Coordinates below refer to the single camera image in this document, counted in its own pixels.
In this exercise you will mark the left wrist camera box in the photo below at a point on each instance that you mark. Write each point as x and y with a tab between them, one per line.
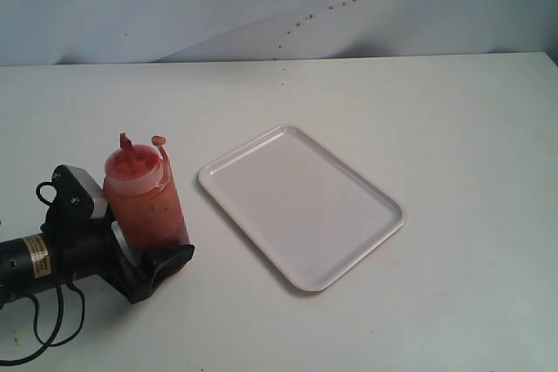
78	196

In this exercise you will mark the red sauce squeeze bottle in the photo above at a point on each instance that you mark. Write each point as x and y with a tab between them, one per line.
141	192

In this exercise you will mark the white rectangular plastic tray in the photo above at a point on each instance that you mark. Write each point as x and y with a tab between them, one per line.
309	213

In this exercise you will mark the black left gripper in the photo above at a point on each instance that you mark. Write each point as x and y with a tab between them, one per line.
84	248

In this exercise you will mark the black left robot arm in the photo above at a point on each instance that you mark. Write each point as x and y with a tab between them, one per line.
26	267

